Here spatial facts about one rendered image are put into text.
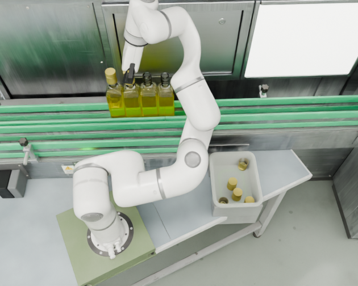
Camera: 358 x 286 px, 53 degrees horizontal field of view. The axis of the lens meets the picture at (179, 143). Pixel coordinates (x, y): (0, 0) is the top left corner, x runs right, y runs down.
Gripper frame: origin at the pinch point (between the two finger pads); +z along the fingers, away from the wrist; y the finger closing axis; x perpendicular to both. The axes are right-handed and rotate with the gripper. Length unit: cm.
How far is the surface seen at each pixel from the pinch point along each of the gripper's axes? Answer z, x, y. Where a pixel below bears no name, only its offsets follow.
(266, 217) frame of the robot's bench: 65, 79, 16
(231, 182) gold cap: 23, 42, 23
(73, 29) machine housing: 0.2, -19.2, -16.1
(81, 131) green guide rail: 27.2, -12.8, 6.0
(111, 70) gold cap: 0.5, -5.6, -0.6
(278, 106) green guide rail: 8, 59, -4
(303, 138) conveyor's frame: 13, 71, 5
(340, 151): 47, 119, -16
